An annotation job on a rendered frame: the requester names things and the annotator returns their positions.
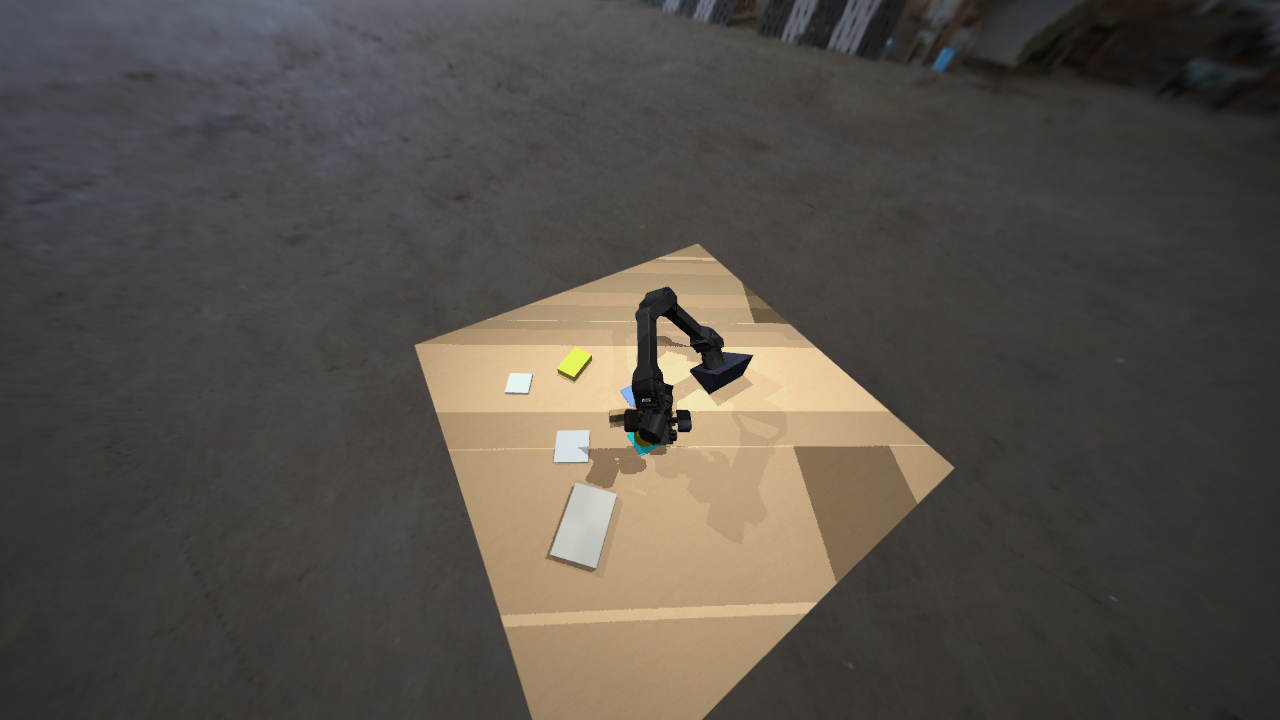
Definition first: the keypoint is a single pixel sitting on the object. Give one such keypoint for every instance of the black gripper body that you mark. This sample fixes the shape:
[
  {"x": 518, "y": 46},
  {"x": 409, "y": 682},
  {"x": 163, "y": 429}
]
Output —
[{"x": 632, "y": 420}]

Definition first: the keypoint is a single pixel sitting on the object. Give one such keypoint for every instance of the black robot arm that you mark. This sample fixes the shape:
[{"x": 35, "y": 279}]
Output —
[{"x": 647, "y": 379}]

